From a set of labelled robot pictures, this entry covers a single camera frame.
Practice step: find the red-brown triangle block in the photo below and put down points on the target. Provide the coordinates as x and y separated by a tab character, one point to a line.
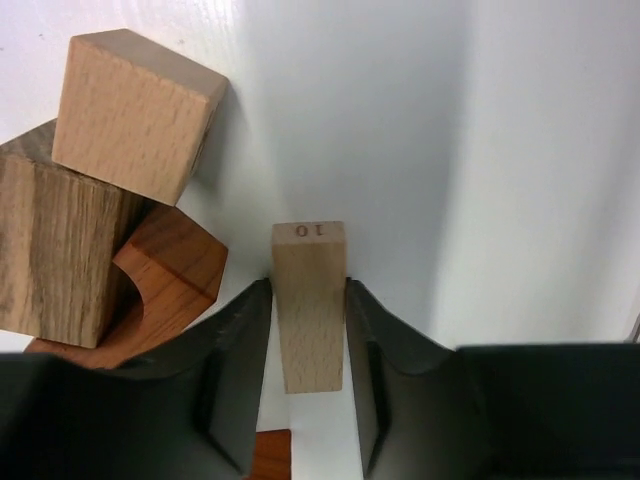
272	456

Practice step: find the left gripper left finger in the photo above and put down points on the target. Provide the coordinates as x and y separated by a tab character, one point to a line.
186	409

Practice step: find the red-brown arch block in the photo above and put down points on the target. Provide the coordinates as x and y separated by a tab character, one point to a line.
177	268

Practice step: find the light wood plank block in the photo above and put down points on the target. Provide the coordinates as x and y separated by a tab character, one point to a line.
309	278

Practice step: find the small light wood cube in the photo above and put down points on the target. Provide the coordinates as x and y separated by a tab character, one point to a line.
134	113

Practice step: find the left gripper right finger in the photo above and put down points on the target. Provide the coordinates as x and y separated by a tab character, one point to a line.
534	411

